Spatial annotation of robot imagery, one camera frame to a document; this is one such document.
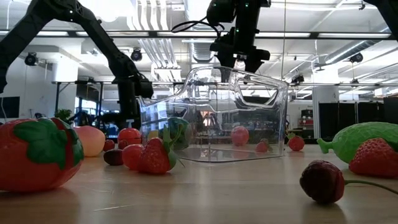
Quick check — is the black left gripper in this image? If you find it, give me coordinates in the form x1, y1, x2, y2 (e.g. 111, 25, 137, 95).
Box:
111, 70, 155, 129

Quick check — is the red toy pepper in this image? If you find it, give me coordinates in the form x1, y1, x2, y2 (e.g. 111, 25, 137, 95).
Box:
230, 125, 250, 147

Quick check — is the pale toy peach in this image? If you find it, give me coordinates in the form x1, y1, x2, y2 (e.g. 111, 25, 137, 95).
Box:
73, 125, 106, 158

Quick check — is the shelf with red boxes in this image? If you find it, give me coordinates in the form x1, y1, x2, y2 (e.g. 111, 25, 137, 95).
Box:
300, 108, 315, 139

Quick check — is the clear plastic container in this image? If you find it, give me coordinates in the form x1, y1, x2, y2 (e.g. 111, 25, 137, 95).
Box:
139, 65, 289, 164

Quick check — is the green background plant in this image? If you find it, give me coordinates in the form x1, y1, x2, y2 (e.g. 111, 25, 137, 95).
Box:
54, 108, 74, 125

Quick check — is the black partition screen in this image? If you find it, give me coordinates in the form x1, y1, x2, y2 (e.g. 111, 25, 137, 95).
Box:
318, 101, 385, 140

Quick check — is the red toy apple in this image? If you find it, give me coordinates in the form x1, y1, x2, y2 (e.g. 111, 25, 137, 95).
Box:
117, 128, 143, 146

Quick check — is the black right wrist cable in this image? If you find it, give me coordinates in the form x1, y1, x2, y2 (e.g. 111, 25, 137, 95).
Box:
170, 19, 225, 40

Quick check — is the black ceiling spotlight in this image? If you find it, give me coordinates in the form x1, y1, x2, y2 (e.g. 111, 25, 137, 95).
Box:
24, 52, 39, 67
291, 73, 305, 86
130, 48, 144, 62
349, 52, 364, 64

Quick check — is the large toy strawberry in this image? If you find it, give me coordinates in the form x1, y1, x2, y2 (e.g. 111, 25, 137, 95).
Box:
0, 117, 85, 193

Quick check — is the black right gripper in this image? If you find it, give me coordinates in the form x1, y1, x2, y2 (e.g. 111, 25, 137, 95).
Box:
210, 26, 271, 83

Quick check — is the small dark plum toy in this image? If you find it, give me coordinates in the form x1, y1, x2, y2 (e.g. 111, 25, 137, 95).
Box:
103, 149, 124, 166

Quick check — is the black aluminium rig frame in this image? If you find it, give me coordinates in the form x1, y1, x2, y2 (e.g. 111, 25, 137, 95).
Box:
0, 29, 398, 40

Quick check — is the black background workbench frame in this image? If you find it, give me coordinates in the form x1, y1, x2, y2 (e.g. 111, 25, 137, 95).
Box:
51, 80, 106, 125

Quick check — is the light green toy melon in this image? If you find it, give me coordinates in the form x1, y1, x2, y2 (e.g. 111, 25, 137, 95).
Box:
317, 121, 398, 165

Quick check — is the black wall monitor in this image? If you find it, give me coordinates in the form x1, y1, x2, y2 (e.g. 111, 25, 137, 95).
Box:
0, 96, 21, 119

